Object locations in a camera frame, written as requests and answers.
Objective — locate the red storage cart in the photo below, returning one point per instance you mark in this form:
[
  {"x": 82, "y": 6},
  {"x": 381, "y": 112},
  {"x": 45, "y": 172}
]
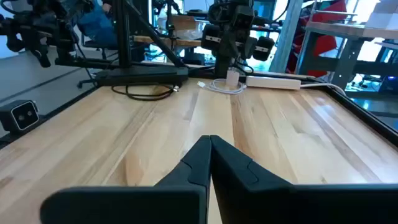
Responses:
[{"x": 326, "y": 43}]

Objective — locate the small white plug adapter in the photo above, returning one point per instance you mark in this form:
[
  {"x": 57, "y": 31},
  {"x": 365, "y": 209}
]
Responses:
[{"x": 232, "y": 79}]

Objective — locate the grey column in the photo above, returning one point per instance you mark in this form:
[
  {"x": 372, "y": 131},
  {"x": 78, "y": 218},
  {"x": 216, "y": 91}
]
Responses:
[{"x": 286, "y": 34}]

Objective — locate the wide black power strip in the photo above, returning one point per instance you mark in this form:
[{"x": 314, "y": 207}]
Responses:
[{"x": 140, "y": 76}]

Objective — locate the white power strip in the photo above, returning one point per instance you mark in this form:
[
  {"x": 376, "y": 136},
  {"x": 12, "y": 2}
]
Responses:
[{"x": 273, "y": 82}]

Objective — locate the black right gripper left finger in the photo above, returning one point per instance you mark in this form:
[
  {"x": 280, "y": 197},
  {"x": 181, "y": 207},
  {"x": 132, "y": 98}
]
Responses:
[{"x": 140, "y": 205}]

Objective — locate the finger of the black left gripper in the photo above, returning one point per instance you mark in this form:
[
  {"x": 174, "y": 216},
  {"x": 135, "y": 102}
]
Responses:
[
  {"x": 232, "y": 43},
  {"x": 249, "y": 48}
]

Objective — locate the cluttered wooden table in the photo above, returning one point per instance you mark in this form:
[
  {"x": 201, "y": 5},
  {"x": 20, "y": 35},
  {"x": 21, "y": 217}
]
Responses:
[{"x": 183, "y": 42}]

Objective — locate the black table-level camera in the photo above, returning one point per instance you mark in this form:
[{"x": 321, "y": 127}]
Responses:
[{"x": 21, "y": 115}]

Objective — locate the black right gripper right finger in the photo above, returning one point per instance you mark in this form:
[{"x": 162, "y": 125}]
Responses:
[{"x": 280, "y": 205}]

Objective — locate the white box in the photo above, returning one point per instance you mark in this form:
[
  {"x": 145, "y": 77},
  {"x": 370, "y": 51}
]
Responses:
[{"x": 382, "y": 18}]

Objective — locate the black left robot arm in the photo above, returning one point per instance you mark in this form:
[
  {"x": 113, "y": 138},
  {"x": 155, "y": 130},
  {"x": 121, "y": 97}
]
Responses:
[{"x": 223, "y": 67}]

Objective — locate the black stand base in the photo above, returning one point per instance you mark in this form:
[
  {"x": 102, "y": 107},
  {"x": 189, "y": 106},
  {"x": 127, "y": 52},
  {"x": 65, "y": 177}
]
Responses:
[{"x": 99, "y": 45}]

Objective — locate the wooden workbench with grey legs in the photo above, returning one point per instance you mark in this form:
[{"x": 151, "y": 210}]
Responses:
[{"x": 342, "y": 29}]

